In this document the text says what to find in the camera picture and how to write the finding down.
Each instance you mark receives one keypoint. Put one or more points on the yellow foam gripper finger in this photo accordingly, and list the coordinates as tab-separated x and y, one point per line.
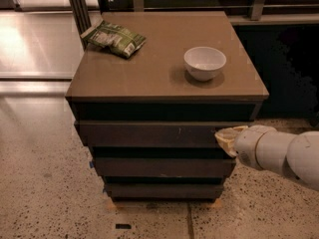
226	137

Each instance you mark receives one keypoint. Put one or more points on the dark brown top drawer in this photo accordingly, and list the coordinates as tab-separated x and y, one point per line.
192	134

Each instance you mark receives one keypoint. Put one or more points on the dark brown drawer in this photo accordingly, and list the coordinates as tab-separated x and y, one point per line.
163	167
192	134
178	191

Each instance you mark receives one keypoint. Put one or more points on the dark brown bottom drawer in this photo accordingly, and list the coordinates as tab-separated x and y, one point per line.
178	191

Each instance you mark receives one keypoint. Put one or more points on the brown drawer cabinet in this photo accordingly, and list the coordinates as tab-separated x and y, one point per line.
154	85

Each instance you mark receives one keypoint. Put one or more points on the dark brown middle drawer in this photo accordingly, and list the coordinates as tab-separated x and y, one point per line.
163	167

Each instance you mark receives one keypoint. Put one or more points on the white ceramic bowl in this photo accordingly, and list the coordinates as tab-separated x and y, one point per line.
204	63

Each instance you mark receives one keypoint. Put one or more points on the blue tape piece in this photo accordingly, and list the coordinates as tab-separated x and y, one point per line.
91	164

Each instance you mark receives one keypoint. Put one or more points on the black floor tape mark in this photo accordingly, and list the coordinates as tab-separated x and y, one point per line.
123	226

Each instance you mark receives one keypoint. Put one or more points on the green snack bag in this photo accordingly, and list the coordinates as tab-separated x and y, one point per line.
120	40

